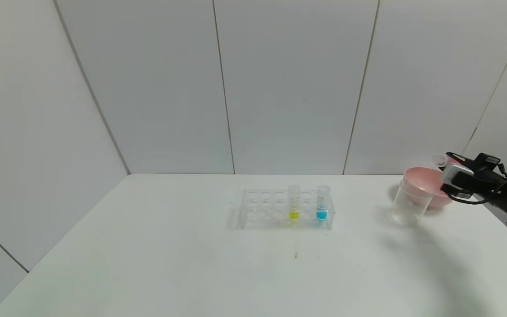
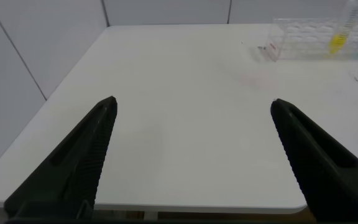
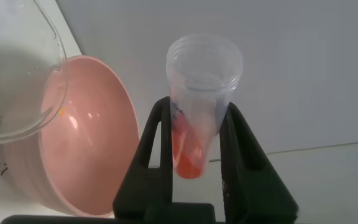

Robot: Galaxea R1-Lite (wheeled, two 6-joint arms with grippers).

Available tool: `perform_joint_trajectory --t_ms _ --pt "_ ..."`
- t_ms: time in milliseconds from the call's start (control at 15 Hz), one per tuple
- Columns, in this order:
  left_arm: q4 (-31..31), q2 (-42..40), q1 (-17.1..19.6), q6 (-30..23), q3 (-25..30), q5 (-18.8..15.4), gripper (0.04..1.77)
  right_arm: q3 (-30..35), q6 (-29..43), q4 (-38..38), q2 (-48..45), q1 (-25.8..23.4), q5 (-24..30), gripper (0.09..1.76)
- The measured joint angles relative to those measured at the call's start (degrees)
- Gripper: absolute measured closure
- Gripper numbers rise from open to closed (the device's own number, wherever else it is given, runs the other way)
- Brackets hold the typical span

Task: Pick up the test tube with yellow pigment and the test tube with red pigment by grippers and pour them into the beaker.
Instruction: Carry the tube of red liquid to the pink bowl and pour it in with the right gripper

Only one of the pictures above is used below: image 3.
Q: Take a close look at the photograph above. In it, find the clear glass beaker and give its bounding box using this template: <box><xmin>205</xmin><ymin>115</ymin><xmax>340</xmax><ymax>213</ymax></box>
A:
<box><xmin>0</xmin><ymin>0</ymin><xmax>70</xmax><ymax>144</ymax></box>

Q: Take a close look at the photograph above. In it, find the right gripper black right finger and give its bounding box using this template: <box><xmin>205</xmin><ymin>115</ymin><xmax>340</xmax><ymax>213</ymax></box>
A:
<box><xmin>219</xmin><ymin>101</ymin><xmax>300</xmax><ymax>224</ymax></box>

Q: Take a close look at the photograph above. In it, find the pink plastic bowl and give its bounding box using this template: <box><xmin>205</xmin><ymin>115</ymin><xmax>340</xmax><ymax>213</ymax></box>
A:
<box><xmin>2</xmin><ymin>55</ymin><xmax>142</xmax><ymax>218</ymax></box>

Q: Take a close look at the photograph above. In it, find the test tube with red pigment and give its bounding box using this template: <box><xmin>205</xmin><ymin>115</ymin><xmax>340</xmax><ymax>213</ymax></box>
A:
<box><xmin>165</xmin><ymin>34</ymin><xmax>244</xmax><ymax>180</ymax></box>

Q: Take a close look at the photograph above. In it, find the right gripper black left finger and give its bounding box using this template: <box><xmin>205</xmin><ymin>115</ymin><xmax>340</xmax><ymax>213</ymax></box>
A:
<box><xmin>112</xmin><ymin>96</ymin><xmax>173</xmax><ymax>220</ymax></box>

